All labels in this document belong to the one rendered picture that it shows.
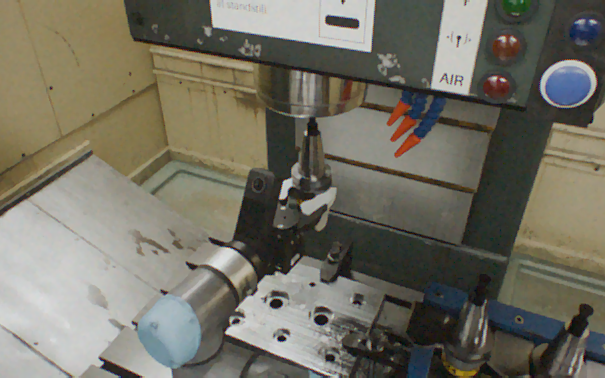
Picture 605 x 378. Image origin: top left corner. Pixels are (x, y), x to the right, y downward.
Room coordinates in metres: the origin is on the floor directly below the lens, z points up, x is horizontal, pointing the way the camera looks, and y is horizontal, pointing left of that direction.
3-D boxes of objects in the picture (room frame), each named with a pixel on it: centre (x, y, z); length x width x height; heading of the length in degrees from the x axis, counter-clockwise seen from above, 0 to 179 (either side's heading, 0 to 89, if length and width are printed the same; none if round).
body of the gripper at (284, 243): (0.55, 0.05, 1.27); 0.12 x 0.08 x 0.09; 147
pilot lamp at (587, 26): (0.35, -0.20, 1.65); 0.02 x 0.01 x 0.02; 65
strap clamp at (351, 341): (0.57, -0.14, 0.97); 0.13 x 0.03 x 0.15; 65
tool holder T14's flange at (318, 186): (0.66, -0.02, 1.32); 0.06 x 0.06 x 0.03
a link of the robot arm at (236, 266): (0.48, 0.10, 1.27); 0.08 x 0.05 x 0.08; 57
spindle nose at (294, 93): (0.66, -0.01, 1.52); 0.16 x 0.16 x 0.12
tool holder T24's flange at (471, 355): (0.43, -0.22, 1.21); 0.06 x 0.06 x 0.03
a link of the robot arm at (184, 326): (0.42, 0.14, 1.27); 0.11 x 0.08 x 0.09; 147
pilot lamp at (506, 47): (0.37, -0.15, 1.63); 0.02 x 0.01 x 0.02; 65
